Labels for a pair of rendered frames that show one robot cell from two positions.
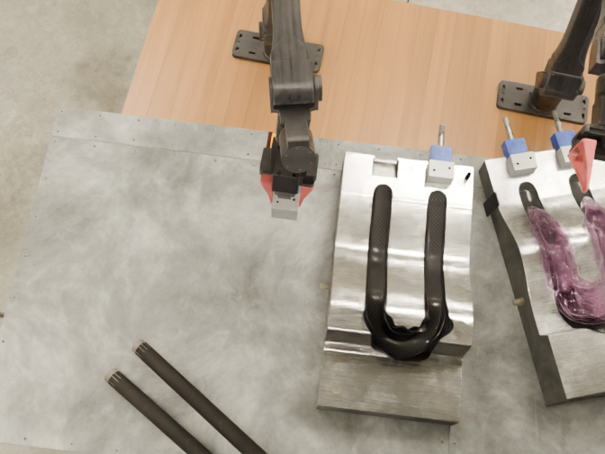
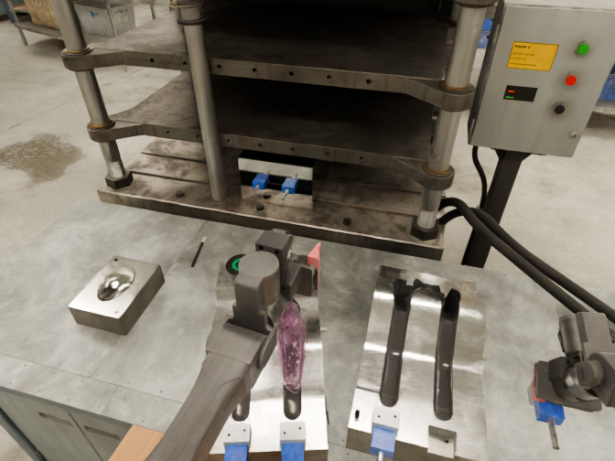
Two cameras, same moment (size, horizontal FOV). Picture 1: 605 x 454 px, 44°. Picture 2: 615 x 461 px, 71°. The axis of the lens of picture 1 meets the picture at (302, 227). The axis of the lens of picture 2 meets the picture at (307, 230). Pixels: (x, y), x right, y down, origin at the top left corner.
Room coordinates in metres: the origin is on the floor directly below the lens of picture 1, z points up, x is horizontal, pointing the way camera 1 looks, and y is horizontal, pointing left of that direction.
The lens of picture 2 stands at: (1.07, -0.31, 1.72)
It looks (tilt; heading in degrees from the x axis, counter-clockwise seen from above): 39 degrees down; 194
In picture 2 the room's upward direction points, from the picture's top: straight up
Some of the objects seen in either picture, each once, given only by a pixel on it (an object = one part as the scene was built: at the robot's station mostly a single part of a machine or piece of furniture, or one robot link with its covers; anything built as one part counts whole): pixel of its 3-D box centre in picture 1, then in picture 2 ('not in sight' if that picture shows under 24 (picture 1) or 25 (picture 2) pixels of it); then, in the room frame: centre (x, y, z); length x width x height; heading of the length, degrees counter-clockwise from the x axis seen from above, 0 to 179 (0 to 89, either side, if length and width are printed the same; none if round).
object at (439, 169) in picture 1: (440, 153); (382, 447); (0.68, -0.26, 0.89); 0.13 x 0.05 x 0.05; 178
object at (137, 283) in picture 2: not in sight; (119, 293); (0.40, -1.00, 0.84); 0.20 x 0.15 x 0.07; 178
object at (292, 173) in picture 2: not in sight; (295, 150); (-0.41, -0.72, 0.87); 0.50 x 0.27 x 0.17; 178
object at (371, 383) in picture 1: (399, 281); (422, 344); (0.41, -0.19, 0.87); 0.50 x 0.26 x 0.14; 178
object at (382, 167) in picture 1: (383, 170); (439, 444); (0.63, -0.15, 0.87); 0.05 x 0.05 x 0.04; 88
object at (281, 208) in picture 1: (288, 182); (549, 414); (0.56, 0.03, 0.93); 0.13 x 0.05 x 0.05; 179
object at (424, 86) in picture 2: not in sight; (291, 58); (-0.49, -0.75, 1.20); 1.29 x 0.83 x 0.19; 88
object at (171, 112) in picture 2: not in sight; (292, 121); (-0.49, -0.75, 0.96); 1.29 x 0.83 x 0.18; 88
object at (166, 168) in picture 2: not in sight; (289, 163); (-0.49, -0.77, 0.76); 1.30 x 0.84 x 0.07; 88
